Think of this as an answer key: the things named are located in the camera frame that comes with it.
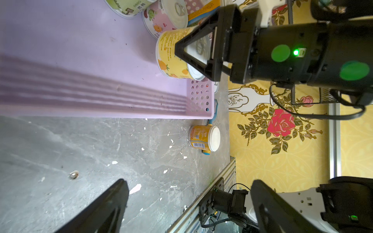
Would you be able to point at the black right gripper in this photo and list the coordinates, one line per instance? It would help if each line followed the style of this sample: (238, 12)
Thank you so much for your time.
(234, 34)

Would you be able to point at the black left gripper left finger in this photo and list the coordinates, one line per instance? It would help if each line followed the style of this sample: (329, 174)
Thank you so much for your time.
(104, 215)

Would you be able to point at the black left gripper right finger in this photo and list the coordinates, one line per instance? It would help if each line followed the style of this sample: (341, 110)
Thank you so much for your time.
(274, 214)

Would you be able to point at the yellow pineapple can pull tab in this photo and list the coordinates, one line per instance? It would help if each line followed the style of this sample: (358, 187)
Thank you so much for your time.
(170, 64)

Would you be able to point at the green label can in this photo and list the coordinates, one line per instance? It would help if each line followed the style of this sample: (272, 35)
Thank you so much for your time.
(129, 8)

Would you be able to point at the blue mixed congee can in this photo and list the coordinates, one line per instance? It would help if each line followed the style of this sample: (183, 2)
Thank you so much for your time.
(199, 10)

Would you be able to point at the pink can with pull tab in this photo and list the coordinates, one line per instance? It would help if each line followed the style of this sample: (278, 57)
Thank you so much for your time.
(216, 87)

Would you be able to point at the right arm base motor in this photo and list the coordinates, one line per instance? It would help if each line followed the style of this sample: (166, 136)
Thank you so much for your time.
(229, 207)

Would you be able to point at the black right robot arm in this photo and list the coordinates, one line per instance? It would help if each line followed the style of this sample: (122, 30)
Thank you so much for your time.
(335, 52)

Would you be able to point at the purple perforated plastic basket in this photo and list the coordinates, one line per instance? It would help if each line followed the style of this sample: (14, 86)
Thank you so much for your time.
(80, 59)

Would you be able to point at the yellow can white lid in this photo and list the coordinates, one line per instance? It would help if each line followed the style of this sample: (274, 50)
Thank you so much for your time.
(205, 137)

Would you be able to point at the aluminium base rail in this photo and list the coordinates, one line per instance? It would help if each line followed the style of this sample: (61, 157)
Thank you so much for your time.
(201, 209)

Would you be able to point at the aluminium frame post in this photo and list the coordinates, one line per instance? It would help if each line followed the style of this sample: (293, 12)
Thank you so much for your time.
(334, 146)

